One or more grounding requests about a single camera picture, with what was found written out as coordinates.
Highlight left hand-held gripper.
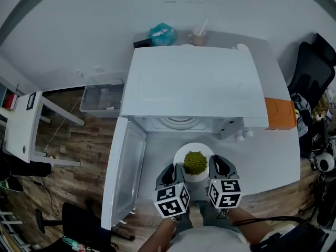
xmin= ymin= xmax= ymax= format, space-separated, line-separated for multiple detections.
xmin=153 ymin=163 xmax=191 ymax=219

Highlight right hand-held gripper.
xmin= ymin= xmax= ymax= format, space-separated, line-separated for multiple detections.
xmin=207 ymin=154 xmax=243 ymax=209

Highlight white round plate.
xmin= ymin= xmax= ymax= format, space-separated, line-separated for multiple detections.
xmin=173 ymin=142 xmax=214 ymax=183

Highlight white microwave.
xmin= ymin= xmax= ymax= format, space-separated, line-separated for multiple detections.
xmin=101 ymin=44 xmax=270 ymax=231

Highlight person's right forearm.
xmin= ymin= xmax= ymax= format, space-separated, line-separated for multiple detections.
xmin=227 ymin=207 xmax=276 ymax=246

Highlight person's left forearm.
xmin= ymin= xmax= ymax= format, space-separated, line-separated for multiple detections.
xmin=138 ymin=215 xmax=182 ymax=252

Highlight person's legs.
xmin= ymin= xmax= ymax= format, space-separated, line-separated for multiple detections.
xmin=174 ymin=198 xmax=237 ymax=230

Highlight person's white shirt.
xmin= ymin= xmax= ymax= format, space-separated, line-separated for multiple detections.
xmin=167 ymin=226 xmax=251 ymax=252

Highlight orange plastic box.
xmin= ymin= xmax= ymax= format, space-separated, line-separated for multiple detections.
xmin=264 ymin=97 xmax=298 ymax=131

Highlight gray and black backpack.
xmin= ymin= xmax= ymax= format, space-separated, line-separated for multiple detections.
xmin=290 ymin=92 xmax=316 ymax=159

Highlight black office chair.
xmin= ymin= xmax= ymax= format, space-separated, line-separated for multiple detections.
xmin=287 ymin=32 xmax=336 ymax=112
xmin=35 ymin=200 xmax=136 ymax=252

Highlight clear plastic storage bin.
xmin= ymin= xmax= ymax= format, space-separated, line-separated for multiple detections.
xmin=79 ymin=71 xmax=129 ymax=118

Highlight white round headset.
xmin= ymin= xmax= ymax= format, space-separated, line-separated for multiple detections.
xmin=316 ymin=152 xmax=336 ymax=172

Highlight black bag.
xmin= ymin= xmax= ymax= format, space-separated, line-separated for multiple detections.
xmin=249 ymin=220 xmax=336 ymax=252

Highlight small black box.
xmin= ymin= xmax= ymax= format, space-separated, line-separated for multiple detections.
xmin=133 ymin=38 xmax=153 ymax=49

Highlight teal plastic bag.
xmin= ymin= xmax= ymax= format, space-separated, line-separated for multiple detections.
xmin=148 ymin=22 xmax=178 ymax=47

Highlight white stick in mug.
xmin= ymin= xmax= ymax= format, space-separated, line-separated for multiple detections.
xmin=198 ymin=19 xmax=208 ymax=36

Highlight small white table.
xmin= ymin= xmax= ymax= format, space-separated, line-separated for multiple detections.
xmin=2 ymin=90 xmax=85 ymax=167

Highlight black framed card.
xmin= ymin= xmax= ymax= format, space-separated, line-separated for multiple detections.
xmin=26 ymin=92 xmax=37 ymax=111

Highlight red box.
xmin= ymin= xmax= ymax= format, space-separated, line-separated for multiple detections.
xmin=4 ymin=93 xmax=18 ymax=109

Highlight black cable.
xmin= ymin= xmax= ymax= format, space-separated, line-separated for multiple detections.
xmin=233 ymin=215 xmax=308 ymax=227

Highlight pale floor cable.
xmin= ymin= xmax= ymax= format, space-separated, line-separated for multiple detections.
xmin=43 ymin=96 xmax=82 ymax=153

